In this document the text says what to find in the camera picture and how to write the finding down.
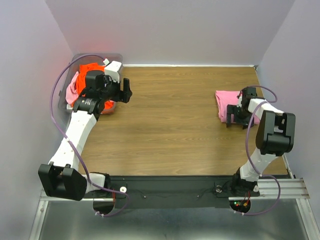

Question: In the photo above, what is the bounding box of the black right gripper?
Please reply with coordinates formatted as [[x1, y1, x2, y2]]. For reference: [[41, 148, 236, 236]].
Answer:
[[225, 103, 254, 129]]

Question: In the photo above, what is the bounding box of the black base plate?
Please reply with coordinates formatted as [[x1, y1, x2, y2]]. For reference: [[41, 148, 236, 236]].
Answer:
[[51, 175, 261, 210]]

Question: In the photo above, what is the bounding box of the orange t shirt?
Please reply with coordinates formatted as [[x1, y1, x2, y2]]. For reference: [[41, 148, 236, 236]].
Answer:
[[72, 63, 120, 116]]

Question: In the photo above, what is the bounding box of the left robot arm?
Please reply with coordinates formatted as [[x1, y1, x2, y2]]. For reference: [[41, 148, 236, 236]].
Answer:
[[38, 70, 133, 201]]

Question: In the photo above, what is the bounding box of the clear plastic bin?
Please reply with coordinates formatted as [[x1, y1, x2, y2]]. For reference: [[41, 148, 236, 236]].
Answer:
[[58, 53, 123, 115]]

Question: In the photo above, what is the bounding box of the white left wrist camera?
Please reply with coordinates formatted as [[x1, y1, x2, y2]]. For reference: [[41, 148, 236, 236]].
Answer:
[[102, 58, 123, 84]]

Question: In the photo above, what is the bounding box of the aluminium frame rail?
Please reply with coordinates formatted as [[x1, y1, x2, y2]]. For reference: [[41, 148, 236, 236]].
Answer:
[[40, 178, 310, 202]]

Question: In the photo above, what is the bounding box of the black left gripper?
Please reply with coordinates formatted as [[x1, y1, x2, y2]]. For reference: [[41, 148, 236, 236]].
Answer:
[[100, 73, 133, 104]]

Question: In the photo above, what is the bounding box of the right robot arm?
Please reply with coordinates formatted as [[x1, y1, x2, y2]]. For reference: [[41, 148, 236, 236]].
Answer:
[[226, 85, 296, 196]]

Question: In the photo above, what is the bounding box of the light pink t shirt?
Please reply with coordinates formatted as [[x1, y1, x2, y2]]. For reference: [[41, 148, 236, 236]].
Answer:
[[65, 71, 79, 105]]

